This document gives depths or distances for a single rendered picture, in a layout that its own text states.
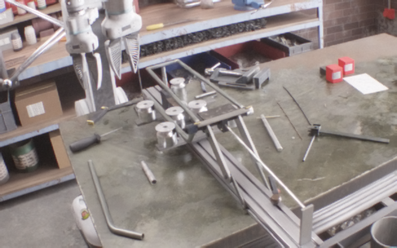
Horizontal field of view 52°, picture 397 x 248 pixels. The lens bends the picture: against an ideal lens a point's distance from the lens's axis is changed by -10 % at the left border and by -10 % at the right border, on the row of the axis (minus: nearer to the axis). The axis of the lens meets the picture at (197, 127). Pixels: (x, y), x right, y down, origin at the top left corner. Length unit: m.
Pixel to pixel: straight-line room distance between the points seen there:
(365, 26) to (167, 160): 3.68
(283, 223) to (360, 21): 3.79
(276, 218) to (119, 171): 0.45
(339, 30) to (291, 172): 3.37
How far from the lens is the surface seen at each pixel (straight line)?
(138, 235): 0.92
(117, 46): 1.18
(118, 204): 1.04
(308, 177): 1.05
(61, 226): 2.50
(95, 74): 1.39
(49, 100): 2.57
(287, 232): 0.86
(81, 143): 1.28
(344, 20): 4.38
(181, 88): 1.49
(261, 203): 0.93
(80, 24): 1.33
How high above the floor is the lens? 1.49
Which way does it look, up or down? 28 degrees down
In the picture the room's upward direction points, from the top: 8 degrees counter-clockwise
